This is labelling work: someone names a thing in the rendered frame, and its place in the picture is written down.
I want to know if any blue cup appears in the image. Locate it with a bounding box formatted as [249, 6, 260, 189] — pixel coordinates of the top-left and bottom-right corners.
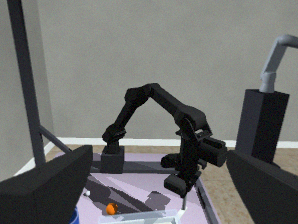
[69, 206, 79, 224]

